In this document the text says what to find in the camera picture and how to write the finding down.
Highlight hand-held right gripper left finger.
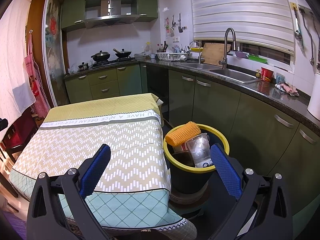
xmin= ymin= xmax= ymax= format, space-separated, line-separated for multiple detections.
xmin=26 ymin=144 xmax=112 ymax=240

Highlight patterned beige tablecloth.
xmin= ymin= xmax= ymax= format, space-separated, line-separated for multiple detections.
xmin=9 ymin=93 xmax=198 ymax=240

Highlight clear plastic cup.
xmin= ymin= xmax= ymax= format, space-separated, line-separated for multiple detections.
xmin=185 ymin=133 xmax=211 ymax=168

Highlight green plastic tray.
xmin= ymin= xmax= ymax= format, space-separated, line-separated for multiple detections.
xmin=247 ymin=54 xmax=268 ymax=64

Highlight painted glass sliding door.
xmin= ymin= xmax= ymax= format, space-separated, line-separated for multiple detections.
xmin=43 ymin=0 xmax=69 ymax=108

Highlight yellow rimmed dark bin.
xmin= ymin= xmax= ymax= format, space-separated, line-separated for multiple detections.
xmin=163 ymin=123 xmax=230 ymax=192

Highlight black wok with lid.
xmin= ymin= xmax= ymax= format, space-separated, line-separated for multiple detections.
xmin=90 ymin=50 xmax=111 ymax=63

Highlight small steel faucet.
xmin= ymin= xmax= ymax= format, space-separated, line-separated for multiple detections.
xmin=189 ymin=40 xmax=204 ymax=64

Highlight orange spiky brush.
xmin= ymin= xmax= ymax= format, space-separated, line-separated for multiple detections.
xmin=165 ymin=121 xmax=201 ymax=147

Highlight dark stone countertop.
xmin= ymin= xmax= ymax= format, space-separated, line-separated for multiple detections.
xmin=63 ymin=58 xmax=320 ymax=128

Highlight wooden chair red cushion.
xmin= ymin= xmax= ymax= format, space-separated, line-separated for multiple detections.
xmin=0 ymin=109 xmax=40 ymax=156

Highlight white cylindrical container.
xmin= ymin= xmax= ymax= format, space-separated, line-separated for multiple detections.
xmin=307 ymin=72 xmax=320 ymax=121

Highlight black wok with handle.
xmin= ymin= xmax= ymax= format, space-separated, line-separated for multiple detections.
xmin=113 ymin=48 xmax=132 ymax=59

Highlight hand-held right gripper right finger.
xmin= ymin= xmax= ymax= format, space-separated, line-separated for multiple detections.
xmin=210 ymin=144 xmax=294 ymax=240

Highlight crumpled rag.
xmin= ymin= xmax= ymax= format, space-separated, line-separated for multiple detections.
xmin=275 ymin=82 xmax=300 ymax=98

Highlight white dish rack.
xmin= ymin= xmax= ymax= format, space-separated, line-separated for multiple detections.
xmin=156 ymin=45 xmax=189 ymax=61

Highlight green upper kitchen cabinets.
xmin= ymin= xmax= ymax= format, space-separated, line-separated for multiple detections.
xmin=61 ymin=0 xmax=159 ymax=32

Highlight wooden cutting board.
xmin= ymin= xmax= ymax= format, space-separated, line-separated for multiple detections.
xmin=200 ymin=42 xmax=232 ymax=61

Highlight white window blind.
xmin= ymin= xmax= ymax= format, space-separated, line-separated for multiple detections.
xmin=189 ymin=0 xmax=296 ymax=53

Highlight red noodle bowl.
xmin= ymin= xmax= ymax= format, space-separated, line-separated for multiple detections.
xmin=260 ymin=66 xmax=274 ymax=82

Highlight hanging steel ladle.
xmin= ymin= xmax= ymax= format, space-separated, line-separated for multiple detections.
xmin=310 ymin=11 xmax=320 ymax=70
xmin=293 ymin=3 xmax=305 ymax=52
xmin=300 ymin=10 xmax=315 ymax=66

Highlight tall steel faucet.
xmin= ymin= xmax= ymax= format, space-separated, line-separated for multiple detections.
xmin=218 ymin=28 xmax=239 ymax=70

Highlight steel double sink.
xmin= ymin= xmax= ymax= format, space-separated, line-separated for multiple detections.
xmin=175 ymin=62 xmax=261 ymax=84

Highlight steel range hood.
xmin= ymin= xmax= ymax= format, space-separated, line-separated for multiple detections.
xmin=84 ymin=0 xmax=141 ymax=29

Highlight white curtain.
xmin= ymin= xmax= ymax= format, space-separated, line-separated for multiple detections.
xmin=0 ymin=0 xmax=37 ymax=127

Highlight gas stove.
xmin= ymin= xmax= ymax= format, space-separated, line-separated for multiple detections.
xmin=92 ymin=57 xmax=139 ymax=68

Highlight pink checked apron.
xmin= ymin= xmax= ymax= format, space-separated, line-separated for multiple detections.
xmin=24 ymin=31 xmax=51 ymax=117

